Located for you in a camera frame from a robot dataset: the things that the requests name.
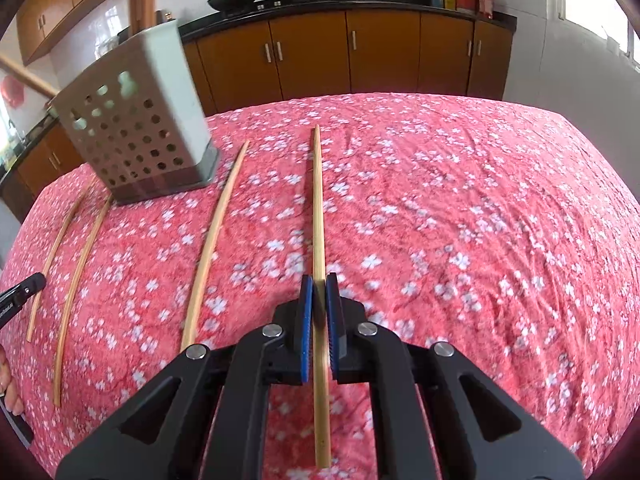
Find hanging red plastic bag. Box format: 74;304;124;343
0;75;26;109

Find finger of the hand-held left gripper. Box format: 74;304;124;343
0;272;47;326

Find person's left hand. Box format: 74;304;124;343
0;345;24;416

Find wooden upper cabinet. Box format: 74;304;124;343
17;0;128;66

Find black kitchen countertop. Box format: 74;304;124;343
0;0;518;186

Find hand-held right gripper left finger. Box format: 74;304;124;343
55;275;316;480

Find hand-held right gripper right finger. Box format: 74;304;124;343
325;272;586;480

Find wooden lower cabinets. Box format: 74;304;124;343
0;7;516;222

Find window with white frame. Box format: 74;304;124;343
544;0;640;67

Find perforated pale green utensil holder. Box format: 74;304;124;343
47;19;221;206

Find red floral tablecloth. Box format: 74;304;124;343
0;92;640;480

